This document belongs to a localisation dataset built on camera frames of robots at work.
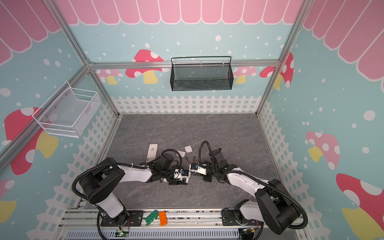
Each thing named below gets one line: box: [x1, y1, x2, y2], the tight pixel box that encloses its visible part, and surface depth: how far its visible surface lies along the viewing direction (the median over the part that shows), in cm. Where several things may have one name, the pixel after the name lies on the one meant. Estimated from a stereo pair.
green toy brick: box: [144, 209, 159, 226], surface depth 76 cm
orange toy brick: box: [159, 210, 168, 227], surface depth 76 cm
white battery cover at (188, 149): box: [185, 145, 193, 153], surface depth 102 cm
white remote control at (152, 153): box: [146, 143, 158, 163], surface depth 99 cm
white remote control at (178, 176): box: [174, 172, 191, 183], surface depth 77 cm
